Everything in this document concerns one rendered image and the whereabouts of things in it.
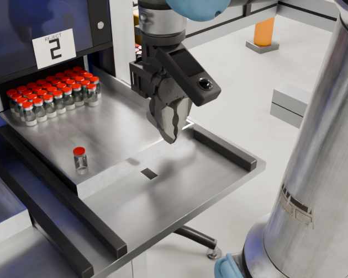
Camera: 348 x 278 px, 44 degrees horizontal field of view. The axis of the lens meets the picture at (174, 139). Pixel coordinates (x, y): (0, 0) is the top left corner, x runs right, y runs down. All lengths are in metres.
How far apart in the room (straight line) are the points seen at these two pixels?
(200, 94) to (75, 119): 0.35
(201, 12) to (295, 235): 0.29
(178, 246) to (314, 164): 1.50
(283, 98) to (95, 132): 1.00
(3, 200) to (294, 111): 1.21
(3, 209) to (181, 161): 0.31
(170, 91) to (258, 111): 1.93
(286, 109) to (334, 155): 1.43
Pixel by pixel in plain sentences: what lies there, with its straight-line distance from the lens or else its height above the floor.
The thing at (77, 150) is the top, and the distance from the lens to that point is 0.75.
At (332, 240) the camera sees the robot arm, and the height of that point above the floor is 1.11.
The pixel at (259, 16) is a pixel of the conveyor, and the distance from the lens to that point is 1.52.
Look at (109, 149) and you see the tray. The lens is 0.82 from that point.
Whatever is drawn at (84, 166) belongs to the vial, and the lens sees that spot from 0.77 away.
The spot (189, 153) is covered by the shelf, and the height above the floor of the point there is 0.88.
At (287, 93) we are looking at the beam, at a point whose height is 0.55.
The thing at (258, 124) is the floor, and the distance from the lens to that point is 2.51.
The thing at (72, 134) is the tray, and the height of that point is 0.88.
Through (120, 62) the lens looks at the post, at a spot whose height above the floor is 0.94.
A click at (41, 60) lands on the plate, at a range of 0.89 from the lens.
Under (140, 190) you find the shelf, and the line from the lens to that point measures 0.74.
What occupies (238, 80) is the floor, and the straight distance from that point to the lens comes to 2.94.
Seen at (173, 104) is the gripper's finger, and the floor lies 0.98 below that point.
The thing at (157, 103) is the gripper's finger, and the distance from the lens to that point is 0.72.
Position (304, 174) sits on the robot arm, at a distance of 0.34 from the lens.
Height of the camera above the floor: 1.37
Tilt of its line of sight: 36 degrees down
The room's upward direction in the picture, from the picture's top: straight up
